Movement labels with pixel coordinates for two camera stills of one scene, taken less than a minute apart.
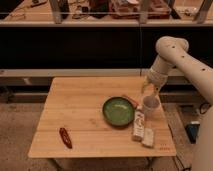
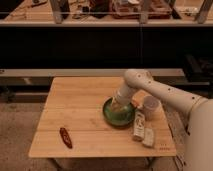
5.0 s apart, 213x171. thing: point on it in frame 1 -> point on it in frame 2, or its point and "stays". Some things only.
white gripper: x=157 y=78 -> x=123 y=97
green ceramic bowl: x=118 y=110 stays
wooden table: x=71 y=124 stays
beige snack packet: x=148 y=138 stays
